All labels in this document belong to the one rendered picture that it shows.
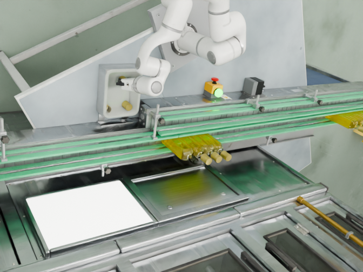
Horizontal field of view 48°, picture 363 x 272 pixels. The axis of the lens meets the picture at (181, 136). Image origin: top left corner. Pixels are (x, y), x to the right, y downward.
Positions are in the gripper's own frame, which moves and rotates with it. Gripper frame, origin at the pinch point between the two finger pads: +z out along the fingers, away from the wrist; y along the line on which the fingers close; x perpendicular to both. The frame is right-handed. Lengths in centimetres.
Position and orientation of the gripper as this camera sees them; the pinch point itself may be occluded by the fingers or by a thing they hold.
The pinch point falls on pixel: (125, 81)
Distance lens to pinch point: 184.2
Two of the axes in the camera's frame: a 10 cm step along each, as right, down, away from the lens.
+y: 8.4, -1.4, 5.3
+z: -5.4, -1.9, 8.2
